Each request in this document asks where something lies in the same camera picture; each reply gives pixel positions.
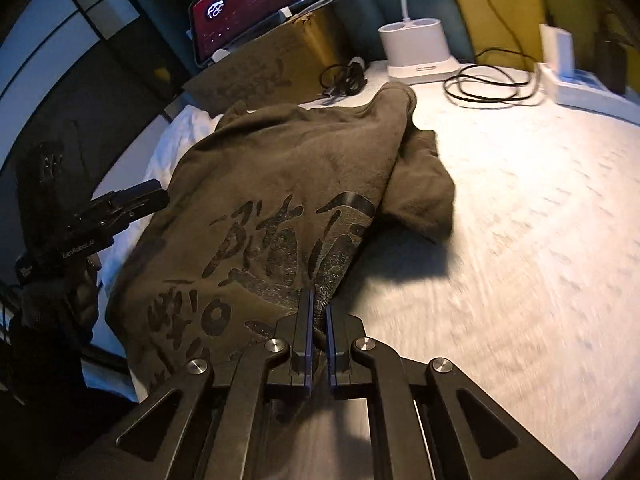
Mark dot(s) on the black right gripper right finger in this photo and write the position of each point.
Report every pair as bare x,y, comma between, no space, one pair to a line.
351,354

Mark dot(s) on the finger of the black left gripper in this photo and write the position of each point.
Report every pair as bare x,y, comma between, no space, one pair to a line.
88,235
142,199

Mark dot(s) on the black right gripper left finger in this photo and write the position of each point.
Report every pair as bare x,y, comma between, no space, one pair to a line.
290,370

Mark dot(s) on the dark grey printed t-shirt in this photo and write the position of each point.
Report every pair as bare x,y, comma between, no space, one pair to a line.
273,201

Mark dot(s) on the gloved left hand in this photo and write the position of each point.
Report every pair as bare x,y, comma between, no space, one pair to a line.
56,322

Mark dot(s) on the white folded garment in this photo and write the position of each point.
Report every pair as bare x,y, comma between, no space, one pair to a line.
179,303

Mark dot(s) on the brown cardboard box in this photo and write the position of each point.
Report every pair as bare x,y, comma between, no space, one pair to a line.
282,66

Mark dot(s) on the white desk lamp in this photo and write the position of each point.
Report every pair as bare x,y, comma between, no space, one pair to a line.
416,50

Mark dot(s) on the white power strip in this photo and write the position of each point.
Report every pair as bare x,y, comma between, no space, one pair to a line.
584,91

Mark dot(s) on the white charger adapter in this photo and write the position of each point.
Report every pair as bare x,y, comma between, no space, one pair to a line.
558,50

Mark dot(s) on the yellow curtain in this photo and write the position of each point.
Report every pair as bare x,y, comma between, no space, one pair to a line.
497,29

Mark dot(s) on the black charger adapter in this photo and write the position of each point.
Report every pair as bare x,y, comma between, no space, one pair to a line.
610,62

